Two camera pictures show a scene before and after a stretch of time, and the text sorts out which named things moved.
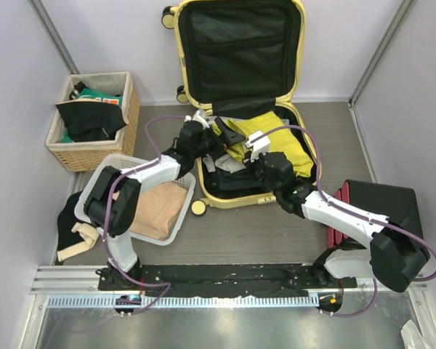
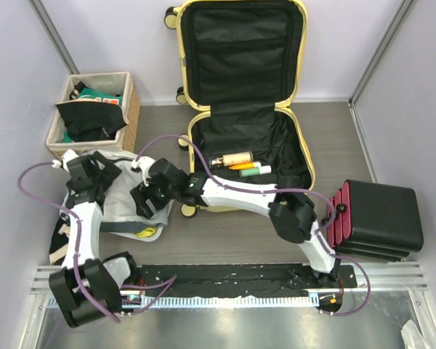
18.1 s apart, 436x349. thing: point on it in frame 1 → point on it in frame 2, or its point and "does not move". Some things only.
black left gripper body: [210, 144] → [105, 177]
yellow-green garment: [285, 141] → [148, 232]
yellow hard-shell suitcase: [241, 66] does not move
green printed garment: [105, 97] does not move
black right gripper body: [259, 166] → [160, 198]
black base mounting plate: [221, 279] does not move
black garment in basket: [89, 120] does not move
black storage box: [397, 203] does not move
